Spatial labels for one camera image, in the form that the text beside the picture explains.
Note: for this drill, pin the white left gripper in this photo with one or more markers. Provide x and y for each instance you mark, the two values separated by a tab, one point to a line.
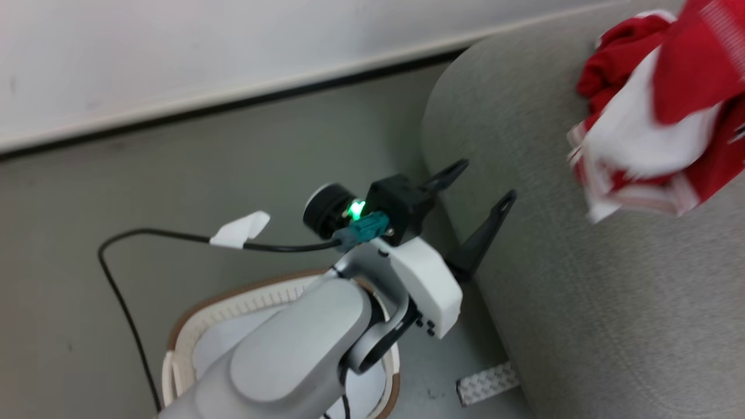
428	279

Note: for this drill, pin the red and white clothing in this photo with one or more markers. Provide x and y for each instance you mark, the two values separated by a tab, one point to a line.
640	134

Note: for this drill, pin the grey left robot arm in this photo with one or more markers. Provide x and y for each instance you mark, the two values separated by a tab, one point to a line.
291	355

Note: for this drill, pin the white perforated laundry basket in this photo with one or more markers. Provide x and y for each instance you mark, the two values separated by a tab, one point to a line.
192	326

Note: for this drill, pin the grey fabric sofa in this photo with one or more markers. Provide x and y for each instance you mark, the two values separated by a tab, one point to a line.
582	291

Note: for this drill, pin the black round wrist cap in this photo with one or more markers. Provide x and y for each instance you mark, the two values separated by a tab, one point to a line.
323	212

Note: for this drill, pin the white patterned tape strip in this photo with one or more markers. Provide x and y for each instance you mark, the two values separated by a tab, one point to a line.
486	384

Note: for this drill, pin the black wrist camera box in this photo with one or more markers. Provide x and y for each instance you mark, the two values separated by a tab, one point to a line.
401	201

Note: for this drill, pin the dark wall baseboard strip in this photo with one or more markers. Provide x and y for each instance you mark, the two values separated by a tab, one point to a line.
233	106

